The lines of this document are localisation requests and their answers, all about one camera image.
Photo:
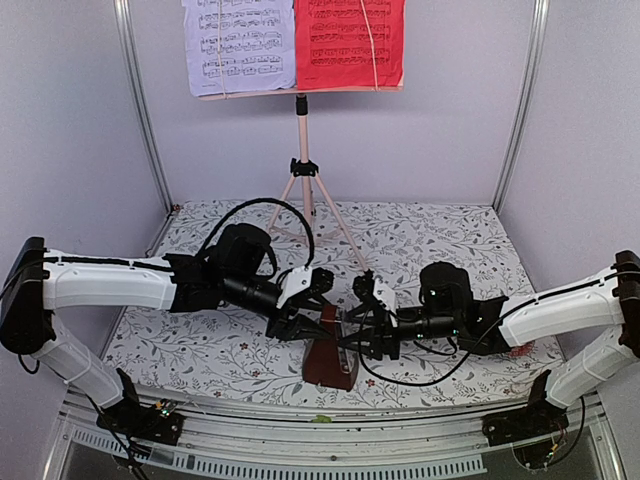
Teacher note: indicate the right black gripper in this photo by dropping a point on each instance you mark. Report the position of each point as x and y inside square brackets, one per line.
[383, 322]

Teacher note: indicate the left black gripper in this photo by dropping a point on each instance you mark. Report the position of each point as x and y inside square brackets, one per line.
[291, 308]

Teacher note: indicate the brown wooden metronome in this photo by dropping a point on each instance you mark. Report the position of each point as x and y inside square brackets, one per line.
[327, 363]

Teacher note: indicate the pink music stand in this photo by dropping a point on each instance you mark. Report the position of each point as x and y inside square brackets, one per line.
[302, 168]

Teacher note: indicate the purple sheet music page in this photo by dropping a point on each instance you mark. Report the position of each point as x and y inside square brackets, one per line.
[239, 46]

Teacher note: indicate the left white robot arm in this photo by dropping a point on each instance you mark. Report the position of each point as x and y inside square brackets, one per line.
[43, 281]

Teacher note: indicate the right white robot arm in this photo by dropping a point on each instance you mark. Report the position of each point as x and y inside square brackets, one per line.
[447, 308]

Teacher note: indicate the floral table mat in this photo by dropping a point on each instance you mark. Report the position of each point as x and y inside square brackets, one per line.
[225, 354]

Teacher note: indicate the red patterned egg shaker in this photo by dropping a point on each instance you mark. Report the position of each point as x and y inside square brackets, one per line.
[521, 351]

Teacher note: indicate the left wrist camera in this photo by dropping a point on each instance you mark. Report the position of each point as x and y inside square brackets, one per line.
[304, 280]

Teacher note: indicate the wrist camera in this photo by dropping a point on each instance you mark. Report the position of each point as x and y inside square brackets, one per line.
[304, 280]
[371, 291]

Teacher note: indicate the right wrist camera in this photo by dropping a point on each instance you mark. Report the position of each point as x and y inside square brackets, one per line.
[371, 291]

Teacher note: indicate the aluminium front rail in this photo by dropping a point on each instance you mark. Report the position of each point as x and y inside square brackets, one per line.
[226, 439]

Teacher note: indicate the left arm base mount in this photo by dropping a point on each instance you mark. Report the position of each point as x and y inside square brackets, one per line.
[134, 420]

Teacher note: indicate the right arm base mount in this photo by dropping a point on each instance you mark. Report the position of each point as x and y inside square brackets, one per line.
[523, 423]

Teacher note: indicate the right metal frame post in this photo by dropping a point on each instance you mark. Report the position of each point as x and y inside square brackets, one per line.
[531, 67]

